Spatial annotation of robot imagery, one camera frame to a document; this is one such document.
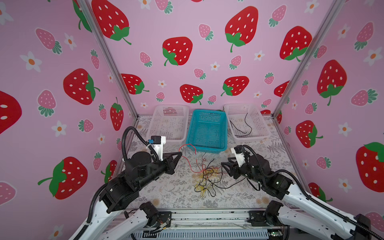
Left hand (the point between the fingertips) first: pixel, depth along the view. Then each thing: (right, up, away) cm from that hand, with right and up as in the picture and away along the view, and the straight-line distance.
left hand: (182, 153), depth 59 cm
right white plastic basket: (+45, +15, +56) cm, 73 cm away
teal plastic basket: (+14, +8, +52) cm, 54 cm away
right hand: (+19, -6, +13) cm, 24 cm away
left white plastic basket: (-15, +16, +57) cm, 61 cm away
